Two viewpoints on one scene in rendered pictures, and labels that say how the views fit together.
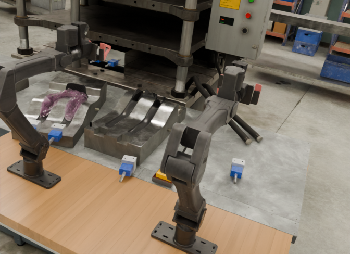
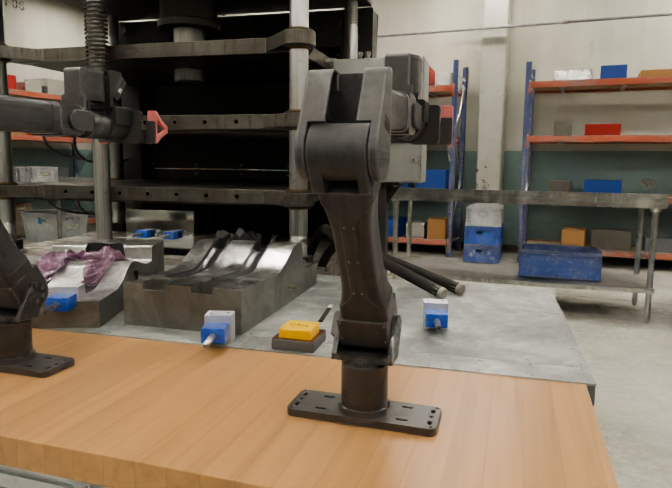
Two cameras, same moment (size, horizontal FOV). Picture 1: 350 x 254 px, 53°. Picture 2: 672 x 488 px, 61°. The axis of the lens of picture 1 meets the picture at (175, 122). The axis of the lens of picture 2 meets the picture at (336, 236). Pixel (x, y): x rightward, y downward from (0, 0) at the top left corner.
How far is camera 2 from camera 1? 0.48 m
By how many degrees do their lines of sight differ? 21
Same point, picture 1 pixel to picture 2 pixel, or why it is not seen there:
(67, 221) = (89, 414)
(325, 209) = not seen: hidden behind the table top
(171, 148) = (313, 108)
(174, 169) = (325, 146)
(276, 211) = (536, 360)
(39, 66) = (27, 112)
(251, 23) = not seen: hidden behind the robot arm
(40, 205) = (23, 399)
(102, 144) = (162, 308)
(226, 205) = (435, 362)
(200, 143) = (372, 81)
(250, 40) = (406, 150)
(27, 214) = not seen: outside the picture
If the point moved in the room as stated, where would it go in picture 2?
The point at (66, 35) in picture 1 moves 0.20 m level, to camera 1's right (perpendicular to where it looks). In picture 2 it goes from (83, 78) to (194, 80)
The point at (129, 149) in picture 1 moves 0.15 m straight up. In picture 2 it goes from (218, 302) to (217, 226)
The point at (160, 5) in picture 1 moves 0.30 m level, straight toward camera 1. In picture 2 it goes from (248, 120) to (249, 112)
